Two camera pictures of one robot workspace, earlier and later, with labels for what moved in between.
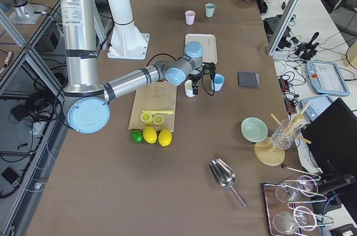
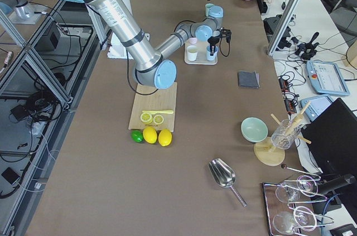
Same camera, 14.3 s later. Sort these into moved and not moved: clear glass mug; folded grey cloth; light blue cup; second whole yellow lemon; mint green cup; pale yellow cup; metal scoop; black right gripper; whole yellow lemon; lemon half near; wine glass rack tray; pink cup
Moved: pink cup; black right gripper; pale yellow cup; light blue cup
Not moved: second whole yellow lemon; lemon half near; folded grey cloth; metal scoop; mint green cup; whole yellow lemon; wine glass rack tray; clear glass mug
